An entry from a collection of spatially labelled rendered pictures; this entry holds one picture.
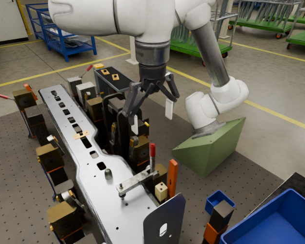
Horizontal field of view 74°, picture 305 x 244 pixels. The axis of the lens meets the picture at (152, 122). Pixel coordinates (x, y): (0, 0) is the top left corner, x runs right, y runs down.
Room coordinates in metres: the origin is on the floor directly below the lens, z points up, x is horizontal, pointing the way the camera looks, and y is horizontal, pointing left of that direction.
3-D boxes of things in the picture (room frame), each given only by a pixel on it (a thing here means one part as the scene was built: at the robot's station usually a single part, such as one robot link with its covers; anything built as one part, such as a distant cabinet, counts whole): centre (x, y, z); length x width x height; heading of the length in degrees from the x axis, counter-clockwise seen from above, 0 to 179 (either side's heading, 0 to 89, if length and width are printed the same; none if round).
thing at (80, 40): (5.36, 2.11, 0.47); 1.20 x 0.80 x 0.95; 42
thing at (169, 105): (0.57, -0.06, 1.33); 0.03 x 0.01 x 0.07; 35
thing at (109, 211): (0.85, 0.40, 1.00); 1.38 x 0.22 x 0.02; 35
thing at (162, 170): (0.56, -0.03, 0.87); 0.10 x 0.07 x 0.35; 125
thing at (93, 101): (1.07, 0.33, 0.89); 0.12 x 0.08 x 0.38; 125
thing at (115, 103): (0.87, 0.16, 0.94); 0.18 x 0.13 x 0.49; 35
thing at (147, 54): (0.54, 0.00, 1.54); 0.09 x 0.09 x 0.06
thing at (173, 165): (0.46, -0.07, 0.95); 0.03 x 0.01 x 0.50; 35
